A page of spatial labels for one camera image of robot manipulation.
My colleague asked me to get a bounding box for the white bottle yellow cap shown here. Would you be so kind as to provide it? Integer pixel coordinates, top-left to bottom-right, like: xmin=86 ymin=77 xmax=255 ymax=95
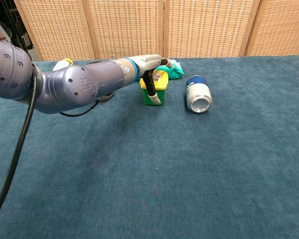
xmin=52 ymin=58 xmax=74 ymax=73

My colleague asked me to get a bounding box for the wicker folding screen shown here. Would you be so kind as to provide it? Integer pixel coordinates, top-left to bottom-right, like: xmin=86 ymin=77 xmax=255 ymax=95
xmin=13 ymin=0 xmax=299 ymax=62

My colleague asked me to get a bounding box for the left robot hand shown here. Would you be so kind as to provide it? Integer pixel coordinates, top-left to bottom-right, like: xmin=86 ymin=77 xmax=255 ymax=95
xmin=136 ymin=54 xmax=174 ymax=105

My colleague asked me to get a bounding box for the blue white tin can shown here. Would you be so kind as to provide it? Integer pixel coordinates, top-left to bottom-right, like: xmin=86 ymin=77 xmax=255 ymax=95
xmin=185 ymin=75 xmax=213 ymax=114

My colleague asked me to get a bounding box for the green tub yellow lid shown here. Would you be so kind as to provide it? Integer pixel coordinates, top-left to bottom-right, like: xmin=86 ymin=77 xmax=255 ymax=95
xmin=139 ymin=69 xmax=169 ymax=107

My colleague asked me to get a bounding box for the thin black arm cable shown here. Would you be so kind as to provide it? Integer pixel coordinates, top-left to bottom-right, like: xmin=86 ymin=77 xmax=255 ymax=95
xmin=59 ymin=99 xmax=101 ymax=118

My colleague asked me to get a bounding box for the teal wet wipes pack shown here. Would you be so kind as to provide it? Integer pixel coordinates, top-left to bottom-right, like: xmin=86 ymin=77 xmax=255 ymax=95
xmin=155 ymin=59 xmax=185 ymax=81

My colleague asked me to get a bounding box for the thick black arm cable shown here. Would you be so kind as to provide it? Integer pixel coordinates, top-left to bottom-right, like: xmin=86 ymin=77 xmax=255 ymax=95
xmin=0 ymin=66 xmax=38 ymax=225

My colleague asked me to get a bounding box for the blue table mat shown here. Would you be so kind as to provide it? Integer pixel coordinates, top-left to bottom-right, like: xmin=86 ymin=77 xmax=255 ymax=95
xmin=0 ymin=54 xmax=299 ymax=239

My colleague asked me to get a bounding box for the black tripod stand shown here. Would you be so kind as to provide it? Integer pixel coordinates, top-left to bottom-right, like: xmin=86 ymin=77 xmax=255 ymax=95
xmin=1 ymin=0 xmax=33 ymax=54

